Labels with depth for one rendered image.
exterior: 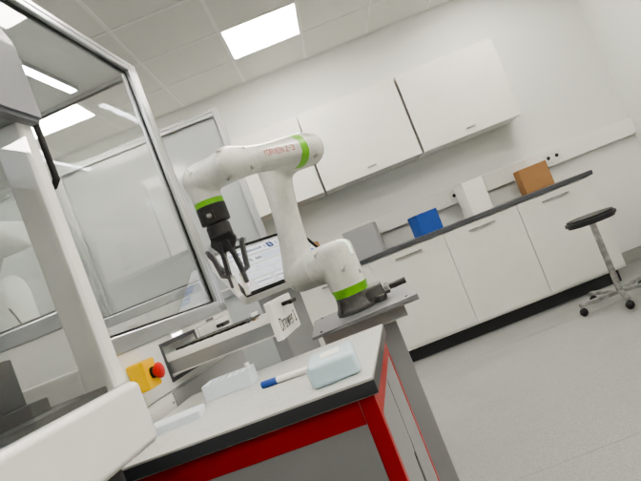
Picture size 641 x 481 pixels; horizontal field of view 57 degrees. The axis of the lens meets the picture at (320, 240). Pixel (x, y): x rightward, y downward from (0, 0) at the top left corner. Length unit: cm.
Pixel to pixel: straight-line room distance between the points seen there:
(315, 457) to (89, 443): 40
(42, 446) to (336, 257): 134
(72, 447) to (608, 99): 567
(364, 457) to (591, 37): 545
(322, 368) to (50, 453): 49
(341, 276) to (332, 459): 98
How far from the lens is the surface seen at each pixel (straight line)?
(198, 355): 172
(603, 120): 604
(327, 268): 199
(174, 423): 135
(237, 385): 150
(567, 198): 504
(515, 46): 596
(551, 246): 498
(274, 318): 163
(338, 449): 109
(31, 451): 80
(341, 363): 110
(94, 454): 89
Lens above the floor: 96
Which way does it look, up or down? 2 degrees up
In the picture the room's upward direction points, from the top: 22 degrees counter-clockwise
